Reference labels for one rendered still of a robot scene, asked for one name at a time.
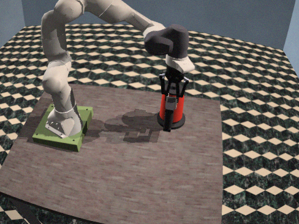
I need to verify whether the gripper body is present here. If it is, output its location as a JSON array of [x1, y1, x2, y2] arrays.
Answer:
[[165, 65, 184, 83]]

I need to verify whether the dark grey round disc with center stud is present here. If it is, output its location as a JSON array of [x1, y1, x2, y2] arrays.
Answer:
[[157, 112, 186, 130]]

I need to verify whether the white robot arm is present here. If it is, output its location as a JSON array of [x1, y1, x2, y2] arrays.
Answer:
[[41, 0, 195, 139]]

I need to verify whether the red electric kettle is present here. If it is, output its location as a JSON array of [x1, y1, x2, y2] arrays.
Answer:
[[160, 83, 184, 132]]

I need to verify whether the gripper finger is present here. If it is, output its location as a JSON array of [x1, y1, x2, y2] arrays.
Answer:
[[159, 73, 173, 107], [175, 77, 189, 109]]

